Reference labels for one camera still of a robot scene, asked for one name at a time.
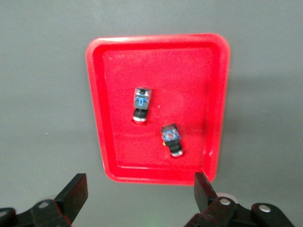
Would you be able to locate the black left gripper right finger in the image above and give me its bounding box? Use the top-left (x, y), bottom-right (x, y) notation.
top-left (184, 173), bottom-right (295, 227)

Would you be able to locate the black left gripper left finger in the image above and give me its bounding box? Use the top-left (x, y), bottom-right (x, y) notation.
top-left (0, 173), bottom-right (89, 227)

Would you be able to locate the red push button switch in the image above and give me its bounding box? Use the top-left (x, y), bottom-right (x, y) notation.
top-left (160, 124), bottom-right (184, 158)
top-left (131, 87), bottom-right (152, 125)

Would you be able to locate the red plastic tray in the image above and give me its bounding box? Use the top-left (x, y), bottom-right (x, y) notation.
top-left (85, 33), bottom-right (231, 186)

